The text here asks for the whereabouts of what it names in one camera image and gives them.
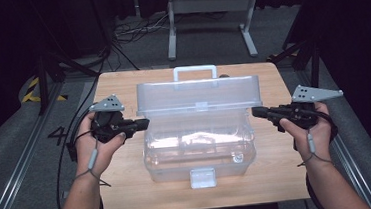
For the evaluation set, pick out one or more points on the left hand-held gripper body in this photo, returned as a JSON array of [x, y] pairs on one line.
[[108, 124]]

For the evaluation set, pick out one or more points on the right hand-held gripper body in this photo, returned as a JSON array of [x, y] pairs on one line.
[[302, 110]]

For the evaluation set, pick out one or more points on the clear plastic storage box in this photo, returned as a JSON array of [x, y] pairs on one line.
[[199, 140]]

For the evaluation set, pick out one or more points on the person's left hand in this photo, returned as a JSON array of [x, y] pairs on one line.
[[97, 155]]

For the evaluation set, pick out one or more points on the person's right hand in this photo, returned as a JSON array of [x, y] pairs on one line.
[[316, 141]]

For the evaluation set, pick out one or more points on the black tape floor marking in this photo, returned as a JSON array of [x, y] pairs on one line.
[[59, 132]]

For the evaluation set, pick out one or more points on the yellow black hazard tape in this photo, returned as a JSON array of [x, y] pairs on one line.
[[33, 83]]

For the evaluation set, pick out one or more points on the aluminium floor rail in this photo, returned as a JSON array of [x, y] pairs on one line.
[[15, 171]]

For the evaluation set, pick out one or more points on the grey metal desk frame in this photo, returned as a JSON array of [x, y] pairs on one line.
[[210, 3]]

